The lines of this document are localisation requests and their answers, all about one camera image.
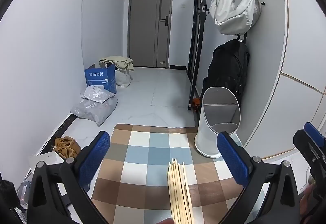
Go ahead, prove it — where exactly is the white board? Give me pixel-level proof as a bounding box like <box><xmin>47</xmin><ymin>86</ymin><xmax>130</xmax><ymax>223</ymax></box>
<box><xmin>28</xmin><ymin>150</ymin><xmax>65</xmax><ymax>176</ymax></box>

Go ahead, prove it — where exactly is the grey plastic parcel bag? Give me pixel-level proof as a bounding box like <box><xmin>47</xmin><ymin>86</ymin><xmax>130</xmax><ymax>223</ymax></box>
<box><xmin>70</xmin><ymin>97</ymin><xmax>118</xmax><ymax>127</ymax></box>

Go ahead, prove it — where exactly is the white sack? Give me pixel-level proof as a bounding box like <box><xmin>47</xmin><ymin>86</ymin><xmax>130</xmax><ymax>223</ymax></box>
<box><xmin>115</xmin><ymin>67</ymin><xmax>131</xmax><ymax>88</ymax></box>

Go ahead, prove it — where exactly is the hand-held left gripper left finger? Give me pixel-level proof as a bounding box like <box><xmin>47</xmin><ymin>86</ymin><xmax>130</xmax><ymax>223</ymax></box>
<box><xmin>27</xmin><ymin>131</ymin><xmax>111</xmax><ymax>224</ymax></box>

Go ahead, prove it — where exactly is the dark cloth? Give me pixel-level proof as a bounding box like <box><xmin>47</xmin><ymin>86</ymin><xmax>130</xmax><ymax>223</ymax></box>
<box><xmin>0</xmin><ymin>179</ymin><xmax>21</xmax><ymax>212</ymax></box>

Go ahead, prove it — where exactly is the white cabinet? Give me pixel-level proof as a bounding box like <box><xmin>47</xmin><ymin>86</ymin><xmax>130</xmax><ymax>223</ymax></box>
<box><xmin>262</xmin><ymin>0</ymin><xmax>326</xmax><ymax>161</ymax></box>

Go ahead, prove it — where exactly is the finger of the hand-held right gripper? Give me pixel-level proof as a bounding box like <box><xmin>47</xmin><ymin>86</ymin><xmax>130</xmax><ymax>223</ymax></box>
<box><xmin>293</xmin><ymin>122</ymin><xmax>326</xmax><ymax>163</ymax></box>

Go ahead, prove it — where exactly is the checkered tablecloth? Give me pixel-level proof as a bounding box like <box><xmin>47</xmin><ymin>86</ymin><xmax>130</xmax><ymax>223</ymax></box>
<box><xmin>91</xmin><ymin>123</ymin><xmax>258</xmax><ymax>224</ymax></box>

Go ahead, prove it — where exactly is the black backpack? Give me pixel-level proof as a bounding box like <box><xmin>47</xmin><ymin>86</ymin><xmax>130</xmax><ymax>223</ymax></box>
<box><xmin>203</xmin><ymin>33</ymin><xmax>250</xmax><ymax>105</ymax></box>

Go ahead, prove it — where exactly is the translucent plastic item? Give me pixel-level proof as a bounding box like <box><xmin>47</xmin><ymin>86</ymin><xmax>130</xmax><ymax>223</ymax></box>
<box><xmin>17</xmin><ymin>179</ymin><xmax>32</xmax><ymax>214</ymax></box>

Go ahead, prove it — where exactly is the blue cardboard box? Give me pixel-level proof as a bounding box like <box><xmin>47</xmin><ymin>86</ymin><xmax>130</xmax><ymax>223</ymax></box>
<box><xmin>85</xmin><ymin>63</ymin><xmax>117</xmax><ymax>94</ymax></box>

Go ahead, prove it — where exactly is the person's right hand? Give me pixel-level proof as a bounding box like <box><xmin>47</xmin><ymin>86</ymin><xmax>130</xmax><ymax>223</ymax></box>
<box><xmin>298</xmin><ymin>184</ymin><xmax>316</xmax><ymax>224</ymax></box>

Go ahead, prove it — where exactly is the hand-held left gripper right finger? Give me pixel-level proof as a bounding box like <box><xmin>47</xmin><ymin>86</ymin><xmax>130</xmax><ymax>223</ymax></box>
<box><xmin>216</xmin><ymin>131</ymin><xmax>301</xmax><ymax>224</ymax></box>

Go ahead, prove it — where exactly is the beige cloth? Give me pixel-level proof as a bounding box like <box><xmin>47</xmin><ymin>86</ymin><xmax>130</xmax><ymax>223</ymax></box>
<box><xmin>99</xmin><ymin>56</ymin><xmax>135</xmax><ymax>72</ymax></box>

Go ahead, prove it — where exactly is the white plastic parcel bag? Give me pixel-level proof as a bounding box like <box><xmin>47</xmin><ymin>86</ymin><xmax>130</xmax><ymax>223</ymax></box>
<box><xmin>81</xmin><ymin>85</ymin><xmax>116</xmax><ymax>104</ymax></box>

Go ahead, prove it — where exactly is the grey door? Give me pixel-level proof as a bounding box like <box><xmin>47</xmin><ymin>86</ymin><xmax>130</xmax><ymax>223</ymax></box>
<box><xmin>127</xmin><ymin>0</ymin><xmax>174</xmax><ymax>68</ymax></box>

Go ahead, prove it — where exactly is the white utensil holder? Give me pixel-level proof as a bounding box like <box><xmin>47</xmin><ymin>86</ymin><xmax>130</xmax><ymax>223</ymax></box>
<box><xmin>194</xmin><ymin>86</ymin><xmax>241</xmax><ymax>159</ymax></box>

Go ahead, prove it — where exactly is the bundle of wooden chopsticks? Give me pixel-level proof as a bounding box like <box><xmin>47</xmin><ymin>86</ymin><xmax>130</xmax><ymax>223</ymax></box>
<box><xmin>167</xmin><ymin>159</ymin><xmax>194</xmax><ymax>224</ymax></box>

